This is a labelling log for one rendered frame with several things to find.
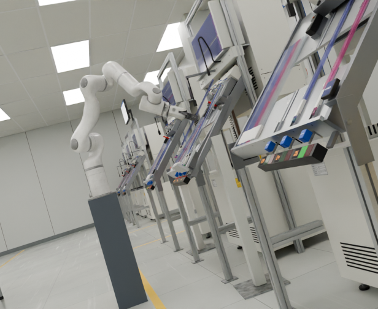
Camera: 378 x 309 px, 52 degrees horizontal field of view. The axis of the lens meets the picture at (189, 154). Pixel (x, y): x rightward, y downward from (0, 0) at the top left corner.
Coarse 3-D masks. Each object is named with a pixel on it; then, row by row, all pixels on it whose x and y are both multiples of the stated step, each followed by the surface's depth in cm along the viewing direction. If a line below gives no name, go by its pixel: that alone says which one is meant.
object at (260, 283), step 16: (224, 144) 209; (224, 160) 208; (224, 176) 207; (240, 208) 207; (240, 224) 206; (240, 240) 211; (256, 256) 206; (256, 272) 205; (240, 288) 210; (256, 288) 202; (272, 288) 196
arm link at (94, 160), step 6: (90, 138) 247; (96, 138) 251; (102, 138) 257; (96, 144) 251; (102, 144) 254; (90, 150) 250; (96, 150) 252; (102, 150) 253; (90, 156) 250; (96, 156) 248; (84, 162) 247; (90, 162) 245; (96, 162) 246; (84, 168) 248; (90, 168) 245
